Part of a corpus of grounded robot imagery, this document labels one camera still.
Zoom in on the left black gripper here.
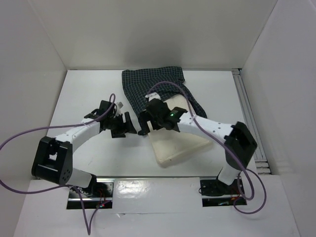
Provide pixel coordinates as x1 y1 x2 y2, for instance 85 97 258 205
107 112 136 138

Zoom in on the dark checked pillowcase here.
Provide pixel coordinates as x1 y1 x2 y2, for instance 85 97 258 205
121 66 207 118

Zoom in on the cream pillow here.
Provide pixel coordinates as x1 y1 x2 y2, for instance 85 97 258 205
147 95 213 168

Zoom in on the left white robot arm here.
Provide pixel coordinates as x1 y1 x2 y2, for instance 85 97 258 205
31 100 137 197

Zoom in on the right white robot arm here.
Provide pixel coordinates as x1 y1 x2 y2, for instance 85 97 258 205
139 98 257 194

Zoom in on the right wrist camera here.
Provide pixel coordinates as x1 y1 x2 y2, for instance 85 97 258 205
145 92 161 102

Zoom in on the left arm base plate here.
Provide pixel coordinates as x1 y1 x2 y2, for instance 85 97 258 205
66 177 115 210

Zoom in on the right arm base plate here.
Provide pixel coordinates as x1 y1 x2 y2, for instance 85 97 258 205
198 178 247 207

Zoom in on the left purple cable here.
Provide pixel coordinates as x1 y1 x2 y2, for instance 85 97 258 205
0 93 117 235

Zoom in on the aluminium rail frame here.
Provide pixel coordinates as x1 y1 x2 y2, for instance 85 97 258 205
232 69 272 175

